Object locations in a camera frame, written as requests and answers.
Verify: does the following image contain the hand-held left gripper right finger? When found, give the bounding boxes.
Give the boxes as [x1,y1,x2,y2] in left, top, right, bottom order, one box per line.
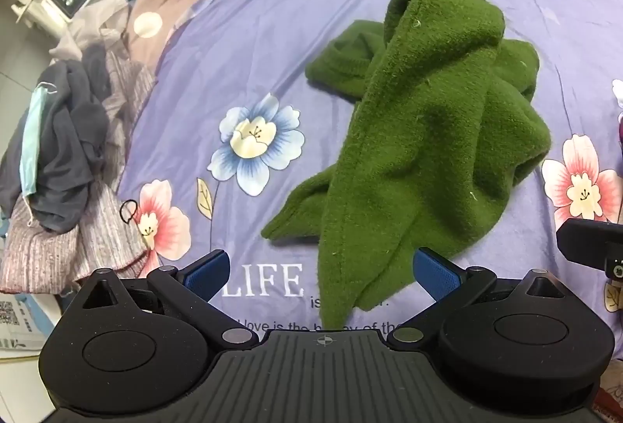
[389,248,568,350]

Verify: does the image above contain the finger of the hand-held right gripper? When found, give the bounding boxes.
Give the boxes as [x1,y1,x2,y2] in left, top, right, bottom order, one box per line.
[556,219,623,269]

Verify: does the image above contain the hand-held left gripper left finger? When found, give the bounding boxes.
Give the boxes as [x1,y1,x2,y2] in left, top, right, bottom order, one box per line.
[80,249,261,351]

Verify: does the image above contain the green knit sweater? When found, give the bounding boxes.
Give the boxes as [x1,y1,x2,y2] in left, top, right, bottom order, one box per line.
[260,0,553,330]

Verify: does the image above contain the striped pink grey garment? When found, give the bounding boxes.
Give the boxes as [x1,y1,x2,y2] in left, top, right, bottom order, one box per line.
[0,48,157,295]

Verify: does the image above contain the printed paper sheet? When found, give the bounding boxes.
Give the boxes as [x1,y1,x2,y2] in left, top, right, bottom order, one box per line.
[0,293,65,352]

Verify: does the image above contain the dark grey garment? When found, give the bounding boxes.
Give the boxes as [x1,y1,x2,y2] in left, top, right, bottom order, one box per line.
[0,46,111,234]

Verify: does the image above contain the light blue face mask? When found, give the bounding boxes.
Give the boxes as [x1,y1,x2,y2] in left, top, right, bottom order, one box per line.
[18,81,60,198]

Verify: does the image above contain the purple floral bed sheet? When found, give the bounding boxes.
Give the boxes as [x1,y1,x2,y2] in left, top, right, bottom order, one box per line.
[117,0,623,356]

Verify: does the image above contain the brown polka dot pillow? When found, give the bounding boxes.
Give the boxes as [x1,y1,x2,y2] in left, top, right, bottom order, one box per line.
[121,0,216,74]

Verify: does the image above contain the light grey cloth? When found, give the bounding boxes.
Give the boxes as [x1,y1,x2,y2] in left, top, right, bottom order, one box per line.
[49,0,133,64]

